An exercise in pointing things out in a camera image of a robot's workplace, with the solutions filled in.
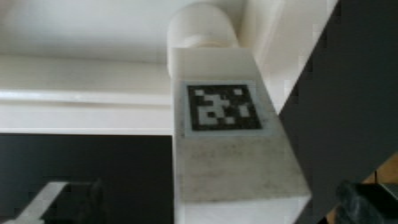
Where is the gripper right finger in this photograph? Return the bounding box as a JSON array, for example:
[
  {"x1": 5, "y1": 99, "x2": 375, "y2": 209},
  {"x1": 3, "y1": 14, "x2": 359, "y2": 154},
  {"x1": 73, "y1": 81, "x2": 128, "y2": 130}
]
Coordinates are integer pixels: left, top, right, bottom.
[{"x1": 336, "y1": 182, "x2": 398, "y2": 224}]

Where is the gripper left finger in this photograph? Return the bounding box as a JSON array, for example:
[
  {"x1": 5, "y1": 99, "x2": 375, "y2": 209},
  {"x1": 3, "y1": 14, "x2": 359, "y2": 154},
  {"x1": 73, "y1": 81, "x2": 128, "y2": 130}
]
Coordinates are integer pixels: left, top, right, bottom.
[{"x1": 9, "y1": 180, "x2": 105, "y2": 224}]

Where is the white table leg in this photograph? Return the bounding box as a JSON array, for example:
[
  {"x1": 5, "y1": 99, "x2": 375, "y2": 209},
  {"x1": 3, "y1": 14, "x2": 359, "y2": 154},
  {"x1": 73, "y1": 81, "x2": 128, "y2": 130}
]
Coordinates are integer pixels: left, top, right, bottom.
[{"x1": 167, "y1": 3, "x2": 311, "y2": 224}]

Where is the white square tabletop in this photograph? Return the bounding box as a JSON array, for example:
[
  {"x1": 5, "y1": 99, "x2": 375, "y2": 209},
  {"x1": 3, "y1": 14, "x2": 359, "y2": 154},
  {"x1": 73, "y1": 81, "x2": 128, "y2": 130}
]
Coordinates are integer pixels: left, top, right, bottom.
[{"x1": 0, "y1": 0, "x2": 339, "y2": 135}]

